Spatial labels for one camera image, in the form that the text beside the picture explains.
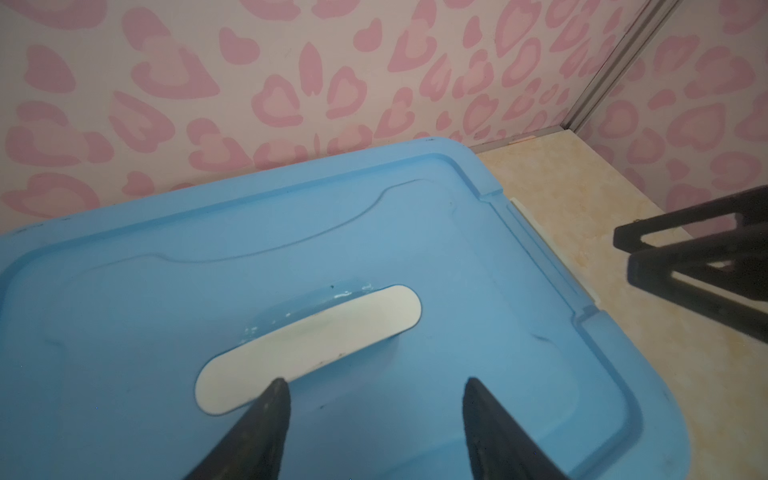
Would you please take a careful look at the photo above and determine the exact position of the white plastic storage bin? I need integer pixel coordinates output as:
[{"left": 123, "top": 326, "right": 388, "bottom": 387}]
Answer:
[{"left": 508, "top": 197, "right": 601, "bottom": 307}]

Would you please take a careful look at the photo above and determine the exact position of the blue plastic bin lid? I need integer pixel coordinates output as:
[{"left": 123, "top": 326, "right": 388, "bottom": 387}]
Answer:
[{"left": 1, "top": 138, "right": 691, "bottom": 479}]

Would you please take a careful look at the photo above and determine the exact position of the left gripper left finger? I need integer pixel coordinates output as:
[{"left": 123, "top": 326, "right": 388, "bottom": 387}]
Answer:
[{"left": 185, "top": 378, "right": 291, "bottom": 480}]

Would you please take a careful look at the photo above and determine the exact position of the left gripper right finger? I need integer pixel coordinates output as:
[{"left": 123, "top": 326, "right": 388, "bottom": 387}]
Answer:
[{"left": 462, "top": 377, "right": 568, "bottom": 480}]

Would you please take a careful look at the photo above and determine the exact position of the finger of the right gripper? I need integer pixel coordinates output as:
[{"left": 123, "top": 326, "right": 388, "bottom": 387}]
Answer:
[
  {"left": 627, "top": 230, "right": 767, "bottom": 343},
  {"left": 613, "top": 185, "right": 767, "bottom": 253}
]

